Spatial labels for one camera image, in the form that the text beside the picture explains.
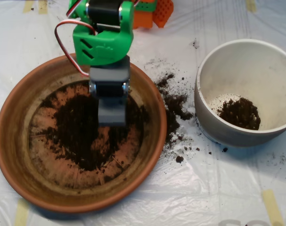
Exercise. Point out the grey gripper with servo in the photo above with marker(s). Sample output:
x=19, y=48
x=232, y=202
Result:
x=109, y=75

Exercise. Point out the dark soil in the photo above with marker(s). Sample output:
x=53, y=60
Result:
x=74, y=122
x=239, y=115

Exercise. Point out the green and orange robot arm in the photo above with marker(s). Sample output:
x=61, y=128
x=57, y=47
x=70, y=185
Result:
x=103, y=51

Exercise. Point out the spilled soil pile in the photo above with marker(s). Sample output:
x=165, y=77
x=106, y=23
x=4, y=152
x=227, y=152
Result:
x=173, y=110

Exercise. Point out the dark brown debris chunk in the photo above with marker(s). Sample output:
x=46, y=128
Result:
x=179, y=159

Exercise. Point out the terracotta plant saucer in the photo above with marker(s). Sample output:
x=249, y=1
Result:
x=16, y=164

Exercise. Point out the white ceramic pot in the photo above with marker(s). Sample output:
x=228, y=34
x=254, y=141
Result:
x=239, y=70

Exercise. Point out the clear plastic cover sheet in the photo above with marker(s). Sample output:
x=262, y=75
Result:
x=204, y=188

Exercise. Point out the beige masking tape strip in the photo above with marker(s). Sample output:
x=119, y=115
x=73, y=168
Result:
x=21, y=214
x=272, y=207
x=251, y=5
x=42, y=6
x=27, y=5

